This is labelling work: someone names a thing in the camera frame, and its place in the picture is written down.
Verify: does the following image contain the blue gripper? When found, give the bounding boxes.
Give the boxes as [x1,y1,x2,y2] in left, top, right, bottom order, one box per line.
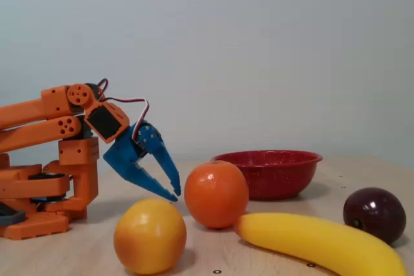
[103,122,182,203]

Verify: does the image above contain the yellow plastic banana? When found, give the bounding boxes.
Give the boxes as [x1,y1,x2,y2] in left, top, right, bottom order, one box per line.
[234,212,408,276]

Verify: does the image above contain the orange robot base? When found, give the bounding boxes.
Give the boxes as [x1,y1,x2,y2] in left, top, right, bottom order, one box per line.
[0,153,72,241]

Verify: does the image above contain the red speckled enamel bowl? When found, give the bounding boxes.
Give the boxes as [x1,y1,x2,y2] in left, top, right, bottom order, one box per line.
[210,150,323,202]

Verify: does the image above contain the orange fruit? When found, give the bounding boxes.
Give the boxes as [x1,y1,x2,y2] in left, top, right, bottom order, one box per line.
[184,160,250,229]

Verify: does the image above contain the yellow-orange round fruit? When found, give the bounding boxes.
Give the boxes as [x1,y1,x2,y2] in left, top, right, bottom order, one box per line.
[113,197,188,275]

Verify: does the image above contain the dark grey clamp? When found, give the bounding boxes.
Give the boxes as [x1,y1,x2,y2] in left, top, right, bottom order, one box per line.
[0,202,27,227]

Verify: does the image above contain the dark purple plum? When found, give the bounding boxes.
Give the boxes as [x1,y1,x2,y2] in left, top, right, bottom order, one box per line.
[342,187,408,245]

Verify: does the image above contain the white red black servo cable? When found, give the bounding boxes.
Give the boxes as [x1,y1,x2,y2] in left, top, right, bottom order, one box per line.
[102,96,151,143]
[95,78,110,101]

